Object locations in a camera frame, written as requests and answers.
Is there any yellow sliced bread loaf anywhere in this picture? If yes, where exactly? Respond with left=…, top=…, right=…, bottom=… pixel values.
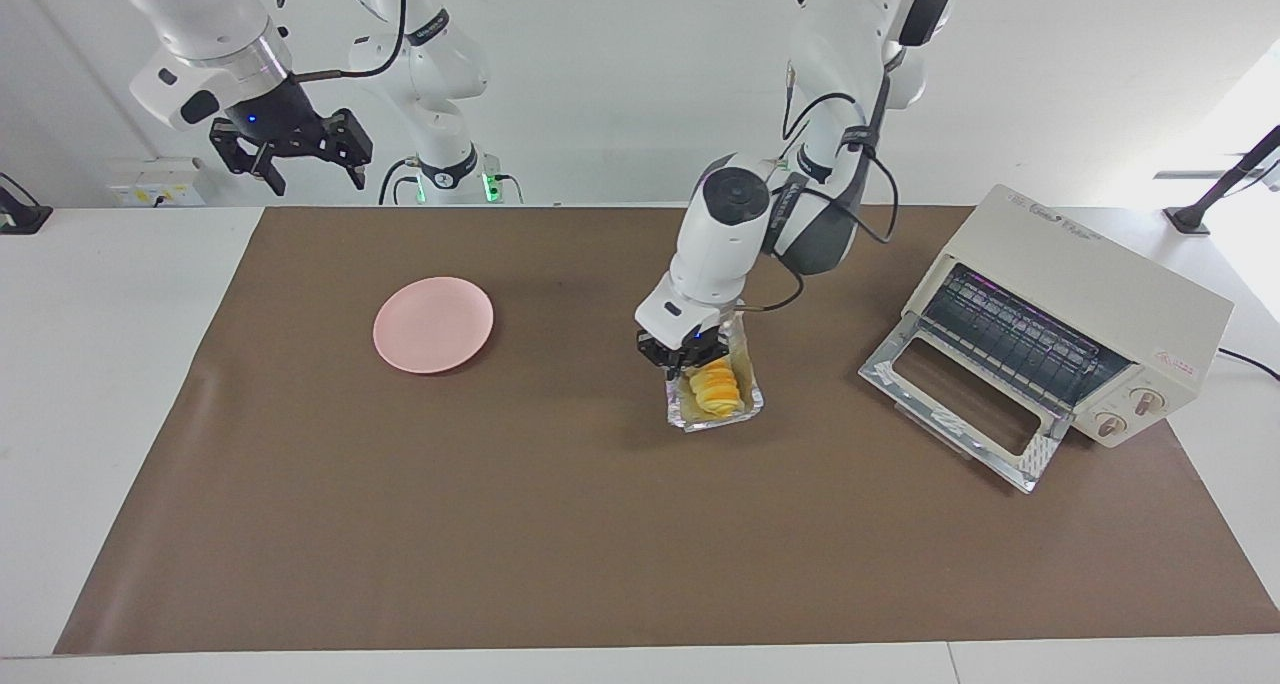
left=688, top=356, right=743, bottom=421

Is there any aluminium foil tray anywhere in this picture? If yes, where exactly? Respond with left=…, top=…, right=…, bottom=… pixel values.
left=665, top=314, right=767, bottom=434

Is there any silver glass oven door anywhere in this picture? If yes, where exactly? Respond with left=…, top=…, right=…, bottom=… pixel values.
left=858, top=329, right=1071, bottom=495

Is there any white toaster oven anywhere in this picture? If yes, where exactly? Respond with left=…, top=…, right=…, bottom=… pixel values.
left=903, top=184, right=1236, bottom=450

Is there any white power strip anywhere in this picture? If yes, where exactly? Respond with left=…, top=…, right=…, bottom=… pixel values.
left=105, top=157, right=207, bottom=208

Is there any brown table mat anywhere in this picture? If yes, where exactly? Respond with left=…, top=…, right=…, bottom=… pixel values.
left=53, top=204, right=1280, bottom=655

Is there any pink round plate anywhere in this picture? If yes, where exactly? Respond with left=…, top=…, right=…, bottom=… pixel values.
left=373, top=277, right=495, bottom=374

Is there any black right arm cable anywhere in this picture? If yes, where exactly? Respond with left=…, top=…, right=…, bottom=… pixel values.
left=270, top=0, right=413, bottom=83

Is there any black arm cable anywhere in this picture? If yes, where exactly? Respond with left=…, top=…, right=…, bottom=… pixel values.
left=735, top=62, right=901, bottom=315
left=270, top=0, right=413, bottom=83

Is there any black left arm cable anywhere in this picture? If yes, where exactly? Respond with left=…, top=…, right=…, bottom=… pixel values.
left=735, top=62, right=901, bottom=315

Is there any black camera stand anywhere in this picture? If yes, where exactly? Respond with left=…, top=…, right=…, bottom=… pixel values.
left=1164, top=124, right=1280, bottom=237
left=0, top=172, right=54, bottom=236

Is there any metal oven wire rack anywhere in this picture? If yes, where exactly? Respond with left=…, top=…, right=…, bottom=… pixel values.
left=920, top=264, right=1133, bottom=412

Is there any black oven power cord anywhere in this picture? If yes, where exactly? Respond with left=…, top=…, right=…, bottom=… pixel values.
left=1215, top=347, right=1280, bottom=383

